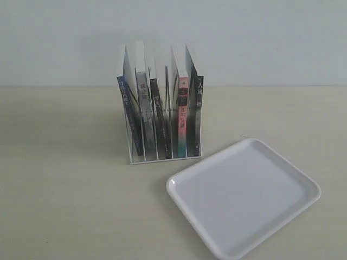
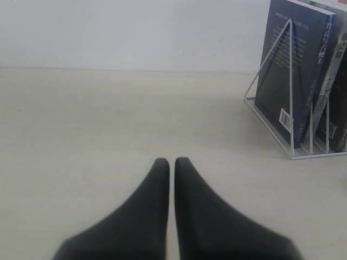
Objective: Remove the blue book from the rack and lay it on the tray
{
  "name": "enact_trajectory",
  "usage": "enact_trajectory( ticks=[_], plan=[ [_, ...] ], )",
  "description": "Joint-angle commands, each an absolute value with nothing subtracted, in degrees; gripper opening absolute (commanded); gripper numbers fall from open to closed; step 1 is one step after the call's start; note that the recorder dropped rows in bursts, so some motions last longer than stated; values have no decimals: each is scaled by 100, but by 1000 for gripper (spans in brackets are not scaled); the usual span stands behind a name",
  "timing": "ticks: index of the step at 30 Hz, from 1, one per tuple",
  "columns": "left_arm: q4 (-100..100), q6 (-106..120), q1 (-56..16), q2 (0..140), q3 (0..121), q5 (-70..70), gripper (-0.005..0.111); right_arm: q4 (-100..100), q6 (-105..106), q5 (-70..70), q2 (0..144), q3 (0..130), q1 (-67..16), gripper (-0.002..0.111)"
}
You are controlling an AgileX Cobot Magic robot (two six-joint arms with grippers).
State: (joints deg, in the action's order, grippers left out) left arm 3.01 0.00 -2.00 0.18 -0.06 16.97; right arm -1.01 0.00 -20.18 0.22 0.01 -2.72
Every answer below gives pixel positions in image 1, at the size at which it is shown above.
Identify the red teal spine book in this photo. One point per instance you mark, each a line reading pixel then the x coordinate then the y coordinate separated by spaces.
pixel 180 89

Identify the blue moon cover book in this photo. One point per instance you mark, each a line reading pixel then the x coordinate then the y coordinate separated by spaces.
pixel 131 108

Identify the dark brown spine book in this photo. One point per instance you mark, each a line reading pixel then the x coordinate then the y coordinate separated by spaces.
pixel 163 142

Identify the grey spine book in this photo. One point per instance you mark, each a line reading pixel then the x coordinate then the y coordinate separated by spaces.
pixel 144 97

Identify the black spine book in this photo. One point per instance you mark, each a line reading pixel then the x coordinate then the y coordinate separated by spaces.
pixel 196 81

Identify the white plastic tray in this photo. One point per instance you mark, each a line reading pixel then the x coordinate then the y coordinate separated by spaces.
pixel 240 196

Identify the white wire book rack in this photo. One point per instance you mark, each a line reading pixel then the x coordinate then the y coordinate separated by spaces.
pixel 166 96

